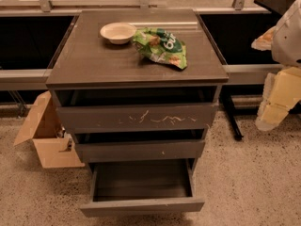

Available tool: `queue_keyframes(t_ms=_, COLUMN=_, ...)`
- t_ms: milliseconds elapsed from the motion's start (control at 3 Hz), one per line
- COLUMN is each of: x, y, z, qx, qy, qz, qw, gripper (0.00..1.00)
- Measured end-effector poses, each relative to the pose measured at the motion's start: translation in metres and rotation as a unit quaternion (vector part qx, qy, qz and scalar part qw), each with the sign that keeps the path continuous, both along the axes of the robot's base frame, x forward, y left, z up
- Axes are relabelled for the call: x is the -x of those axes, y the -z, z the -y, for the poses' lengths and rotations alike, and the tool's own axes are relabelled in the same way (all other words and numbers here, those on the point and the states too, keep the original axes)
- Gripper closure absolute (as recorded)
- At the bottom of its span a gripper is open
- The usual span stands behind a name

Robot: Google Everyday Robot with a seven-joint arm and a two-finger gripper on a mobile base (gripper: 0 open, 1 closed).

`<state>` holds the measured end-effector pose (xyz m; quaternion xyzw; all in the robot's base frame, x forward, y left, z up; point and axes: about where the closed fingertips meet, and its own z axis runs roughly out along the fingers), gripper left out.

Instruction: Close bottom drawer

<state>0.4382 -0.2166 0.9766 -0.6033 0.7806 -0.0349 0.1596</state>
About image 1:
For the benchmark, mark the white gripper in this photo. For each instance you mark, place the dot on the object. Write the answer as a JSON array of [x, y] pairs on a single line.
[[288, 44]]

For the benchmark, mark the grey bottom drawer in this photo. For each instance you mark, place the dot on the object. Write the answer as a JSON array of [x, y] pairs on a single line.
[[141, 188]]

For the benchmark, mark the grey drawer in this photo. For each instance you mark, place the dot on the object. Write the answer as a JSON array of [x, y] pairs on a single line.
[[127, 110], [140, 145], [141, 188]]

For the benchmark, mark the grey drawer cabinet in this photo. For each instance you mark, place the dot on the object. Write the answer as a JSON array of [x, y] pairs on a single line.
[[90, 62]]

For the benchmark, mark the grey middle drawer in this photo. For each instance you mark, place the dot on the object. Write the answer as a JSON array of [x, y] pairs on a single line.
[[140, 145]]

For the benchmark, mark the grey top drawer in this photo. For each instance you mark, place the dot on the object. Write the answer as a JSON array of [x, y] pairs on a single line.
[[127, 110]]

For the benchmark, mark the black side table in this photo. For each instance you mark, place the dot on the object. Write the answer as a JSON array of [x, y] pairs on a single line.
[[247, 69]]

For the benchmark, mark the green chip bag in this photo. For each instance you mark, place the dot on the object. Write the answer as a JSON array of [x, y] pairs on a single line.
[[160, 46]]

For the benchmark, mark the white bowl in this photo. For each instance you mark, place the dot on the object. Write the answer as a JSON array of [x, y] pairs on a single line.
[[118, 33]]

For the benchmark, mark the open cardboard box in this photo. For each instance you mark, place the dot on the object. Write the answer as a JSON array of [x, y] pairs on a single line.
[[54, 146]]

